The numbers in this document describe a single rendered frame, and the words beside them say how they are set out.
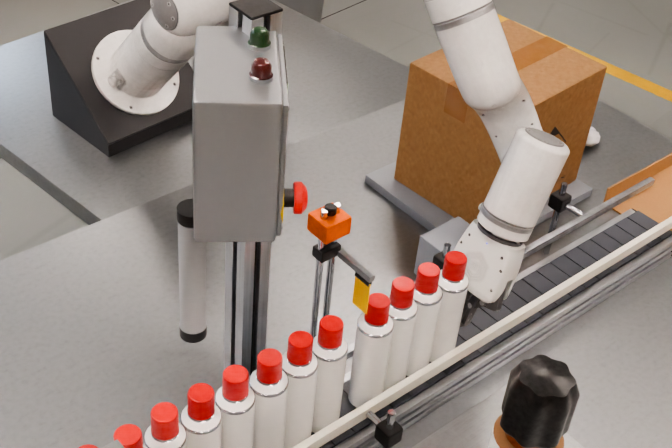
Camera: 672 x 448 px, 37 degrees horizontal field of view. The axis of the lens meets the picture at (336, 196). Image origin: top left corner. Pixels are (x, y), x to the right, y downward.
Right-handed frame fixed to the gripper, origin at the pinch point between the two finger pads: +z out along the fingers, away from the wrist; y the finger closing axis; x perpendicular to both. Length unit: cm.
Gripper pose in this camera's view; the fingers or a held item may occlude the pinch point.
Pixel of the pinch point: (462, 313)
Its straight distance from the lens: 159.9
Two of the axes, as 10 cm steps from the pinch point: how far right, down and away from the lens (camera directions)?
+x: 6.9, -0.5, 7.2
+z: -3.3, 8.6, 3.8
